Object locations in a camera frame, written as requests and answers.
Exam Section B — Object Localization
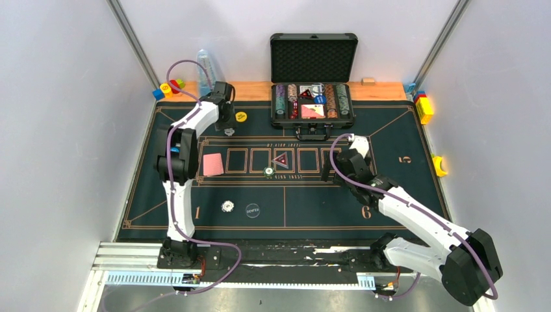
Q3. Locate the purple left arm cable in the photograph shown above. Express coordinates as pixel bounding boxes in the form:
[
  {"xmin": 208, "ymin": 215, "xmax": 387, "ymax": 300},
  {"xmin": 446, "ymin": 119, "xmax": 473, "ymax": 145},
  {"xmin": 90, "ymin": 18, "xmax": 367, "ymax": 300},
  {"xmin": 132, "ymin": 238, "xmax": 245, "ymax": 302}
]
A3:
[{"xmin": 165, "ymin": 59, "xmax": 243, "ymax": 298}]

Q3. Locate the yellow curved toy piece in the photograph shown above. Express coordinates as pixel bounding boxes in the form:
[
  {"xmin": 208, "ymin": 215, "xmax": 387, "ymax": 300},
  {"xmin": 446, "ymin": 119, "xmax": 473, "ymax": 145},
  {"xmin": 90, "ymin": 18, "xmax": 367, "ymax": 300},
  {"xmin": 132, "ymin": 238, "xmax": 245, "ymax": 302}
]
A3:
[{"xmin": 432, "ymin": 155, "xmax": 448, "ymax": 177}]

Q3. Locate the green poker table mat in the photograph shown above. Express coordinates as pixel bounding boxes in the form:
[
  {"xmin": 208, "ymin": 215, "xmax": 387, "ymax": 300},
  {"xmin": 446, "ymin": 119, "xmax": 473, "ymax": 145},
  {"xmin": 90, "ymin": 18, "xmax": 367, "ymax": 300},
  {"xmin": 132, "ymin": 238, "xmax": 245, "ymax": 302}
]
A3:
[{"xmin": 116, "ymin": 100, "xmax": 451, "ymax": 242}]

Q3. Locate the red triangular all-in marker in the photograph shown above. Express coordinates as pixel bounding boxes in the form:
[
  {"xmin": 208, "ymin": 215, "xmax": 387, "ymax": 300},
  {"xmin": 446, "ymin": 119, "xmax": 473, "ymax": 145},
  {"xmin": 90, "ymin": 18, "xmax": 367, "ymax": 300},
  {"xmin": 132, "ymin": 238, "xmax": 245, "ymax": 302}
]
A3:
[{"xmin": 272, "ymin": 152, "xmax": 289, "ymax": 169}]

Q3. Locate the orange chip row in case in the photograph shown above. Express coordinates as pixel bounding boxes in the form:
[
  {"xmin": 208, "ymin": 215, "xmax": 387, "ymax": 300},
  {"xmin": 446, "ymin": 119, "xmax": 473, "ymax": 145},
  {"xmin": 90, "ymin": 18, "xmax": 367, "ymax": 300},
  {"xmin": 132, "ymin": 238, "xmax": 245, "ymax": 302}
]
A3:
[{"xmin": 325, "ymin": 84, "xmax": 338, "ymax": 118}]

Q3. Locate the clear dealer button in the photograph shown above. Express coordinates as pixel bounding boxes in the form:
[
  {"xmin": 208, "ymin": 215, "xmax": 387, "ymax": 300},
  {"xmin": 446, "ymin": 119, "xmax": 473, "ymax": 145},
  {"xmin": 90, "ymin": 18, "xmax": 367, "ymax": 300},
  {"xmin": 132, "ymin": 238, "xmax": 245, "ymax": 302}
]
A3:
[{"xmin": 245, "ymin": 203, "xmax": 261, "ymax": 218}]

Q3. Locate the small wooden block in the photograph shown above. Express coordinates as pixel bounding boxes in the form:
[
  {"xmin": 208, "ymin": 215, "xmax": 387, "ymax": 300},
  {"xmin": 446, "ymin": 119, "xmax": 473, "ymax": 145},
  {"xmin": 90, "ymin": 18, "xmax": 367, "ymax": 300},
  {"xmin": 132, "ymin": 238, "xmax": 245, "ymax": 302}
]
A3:
[{"xmin": 361, "ymin": 77, "xmax": 376, "ymax": 86}]

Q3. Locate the purple-green chip row in case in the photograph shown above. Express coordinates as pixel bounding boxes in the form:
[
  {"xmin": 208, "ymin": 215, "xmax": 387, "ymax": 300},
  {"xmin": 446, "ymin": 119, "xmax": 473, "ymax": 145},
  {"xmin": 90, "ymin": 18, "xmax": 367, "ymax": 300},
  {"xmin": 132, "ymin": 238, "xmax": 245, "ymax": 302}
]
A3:
[{"xmin": 275, "ymin": 84, "xmax": 287, "ymax": 115}]

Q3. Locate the yellow big blind button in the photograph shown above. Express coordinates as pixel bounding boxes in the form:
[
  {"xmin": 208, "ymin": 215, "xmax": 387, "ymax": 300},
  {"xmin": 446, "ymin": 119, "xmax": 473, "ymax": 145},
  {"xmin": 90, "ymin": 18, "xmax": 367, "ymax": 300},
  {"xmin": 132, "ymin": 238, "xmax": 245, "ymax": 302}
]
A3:
[{"xmin": 235, "ymin": 111, "xmax": 248, "ymax": 123}]

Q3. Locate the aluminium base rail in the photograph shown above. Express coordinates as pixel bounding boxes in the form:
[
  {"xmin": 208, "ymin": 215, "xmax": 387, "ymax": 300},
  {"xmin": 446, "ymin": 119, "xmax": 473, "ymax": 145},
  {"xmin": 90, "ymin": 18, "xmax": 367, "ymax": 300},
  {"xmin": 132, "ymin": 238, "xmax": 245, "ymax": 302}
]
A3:
[{"xmin": 92, "ymin": 240, "xmax": 416, "ymax": 290}]

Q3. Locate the blue toy cube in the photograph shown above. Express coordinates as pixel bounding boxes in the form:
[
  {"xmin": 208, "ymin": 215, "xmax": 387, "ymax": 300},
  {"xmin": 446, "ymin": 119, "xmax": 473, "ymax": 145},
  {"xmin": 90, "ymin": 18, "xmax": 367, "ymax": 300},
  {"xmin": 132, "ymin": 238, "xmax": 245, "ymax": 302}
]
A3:
[{"xmin": 152, "ymin": 89, "xmax": 165, "ymax": 101}]

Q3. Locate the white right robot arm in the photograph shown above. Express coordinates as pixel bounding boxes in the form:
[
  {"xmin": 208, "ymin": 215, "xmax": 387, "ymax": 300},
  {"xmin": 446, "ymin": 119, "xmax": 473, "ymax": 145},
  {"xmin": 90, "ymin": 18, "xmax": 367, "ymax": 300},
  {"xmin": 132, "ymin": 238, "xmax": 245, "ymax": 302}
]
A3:
[{"xmin": 328, "ymin": 133, "xmax": 503, "ymax": 306}]

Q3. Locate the white-blue poker chip stack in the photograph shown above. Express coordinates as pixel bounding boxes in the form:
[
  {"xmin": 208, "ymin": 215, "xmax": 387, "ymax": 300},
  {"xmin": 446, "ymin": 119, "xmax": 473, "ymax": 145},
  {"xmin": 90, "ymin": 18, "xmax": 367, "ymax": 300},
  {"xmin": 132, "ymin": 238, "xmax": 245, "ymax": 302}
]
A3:
[{"xmin": 221, "ymin": 200, "xmax": 235, "ymax": 213}]

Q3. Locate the red toy cylinder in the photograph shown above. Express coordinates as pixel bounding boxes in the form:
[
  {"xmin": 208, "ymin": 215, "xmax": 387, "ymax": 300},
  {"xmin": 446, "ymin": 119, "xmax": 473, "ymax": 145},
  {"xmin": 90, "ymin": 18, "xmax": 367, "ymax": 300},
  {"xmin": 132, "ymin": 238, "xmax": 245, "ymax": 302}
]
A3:
[{"xmin": 169, "ymin": 79, "xmax": 181, "ymax": 94}]

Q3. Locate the playing card deck in case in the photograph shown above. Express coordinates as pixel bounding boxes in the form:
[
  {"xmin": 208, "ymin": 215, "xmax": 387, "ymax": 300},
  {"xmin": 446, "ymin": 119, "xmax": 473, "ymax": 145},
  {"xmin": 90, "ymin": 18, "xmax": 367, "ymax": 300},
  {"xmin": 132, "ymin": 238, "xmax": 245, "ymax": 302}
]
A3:
[{"xmin": 301, "ymin": 104, "xmax": 326, "ymax": 119}]

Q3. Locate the pink-white chip row in case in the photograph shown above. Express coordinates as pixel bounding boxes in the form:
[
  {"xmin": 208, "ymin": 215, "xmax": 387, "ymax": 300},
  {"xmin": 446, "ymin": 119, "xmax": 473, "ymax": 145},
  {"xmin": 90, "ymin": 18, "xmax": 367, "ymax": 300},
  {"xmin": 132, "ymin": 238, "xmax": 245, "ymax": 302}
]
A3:
[{"xmin": 287, "ymin": 84, "xmax": 298, "ymax": 102}]

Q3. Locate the black poker chip case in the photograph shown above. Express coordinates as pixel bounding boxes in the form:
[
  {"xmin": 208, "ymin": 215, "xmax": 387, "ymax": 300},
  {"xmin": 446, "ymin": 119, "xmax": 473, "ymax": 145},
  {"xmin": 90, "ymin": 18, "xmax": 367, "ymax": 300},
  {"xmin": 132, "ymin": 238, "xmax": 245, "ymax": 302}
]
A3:
[{"xmin": 270, "ymin": 32, "xmax": 359, "ymax": 141}]

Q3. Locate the blue button in case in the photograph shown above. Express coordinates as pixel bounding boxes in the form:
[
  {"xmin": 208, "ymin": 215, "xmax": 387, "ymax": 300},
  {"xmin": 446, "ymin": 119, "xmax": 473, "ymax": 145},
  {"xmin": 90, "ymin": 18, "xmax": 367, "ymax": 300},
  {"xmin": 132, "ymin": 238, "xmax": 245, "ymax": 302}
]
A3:
[{"xmin": 313, "ymin": 95, "xmax": 326, "ymax": 104}]

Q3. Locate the yellow toy block right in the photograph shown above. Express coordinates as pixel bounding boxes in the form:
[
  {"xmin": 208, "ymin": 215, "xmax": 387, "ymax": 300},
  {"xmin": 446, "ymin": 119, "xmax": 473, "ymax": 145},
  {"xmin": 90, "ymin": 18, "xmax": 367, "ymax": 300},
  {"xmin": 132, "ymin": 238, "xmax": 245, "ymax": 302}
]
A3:
[{"xmin": 414, "ymin": 91, "xmax": 434, "ymax": 125}]

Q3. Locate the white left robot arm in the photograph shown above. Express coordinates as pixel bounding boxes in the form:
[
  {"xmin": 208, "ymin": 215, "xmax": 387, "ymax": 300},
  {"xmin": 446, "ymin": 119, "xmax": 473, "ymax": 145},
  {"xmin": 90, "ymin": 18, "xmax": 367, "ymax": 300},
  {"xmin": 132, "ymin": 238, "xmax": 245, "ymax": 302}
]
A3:
[{"xmin": 155, "ymin": 82, "xmax": 237, "ymax": 242}]

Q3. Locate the yellow toy cylinder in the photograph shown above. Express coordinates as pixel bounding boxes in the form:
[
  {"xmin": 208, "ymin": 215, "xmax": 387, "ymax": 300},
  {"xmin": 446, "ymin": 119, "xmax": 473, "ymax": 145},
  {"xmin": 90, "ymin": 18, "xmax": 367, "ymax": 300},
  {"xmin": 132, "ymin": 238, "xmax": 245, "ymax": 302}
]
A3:
[{"xmin": 159, "ymin": 83, "xmax": 173, "ymax": 98}]

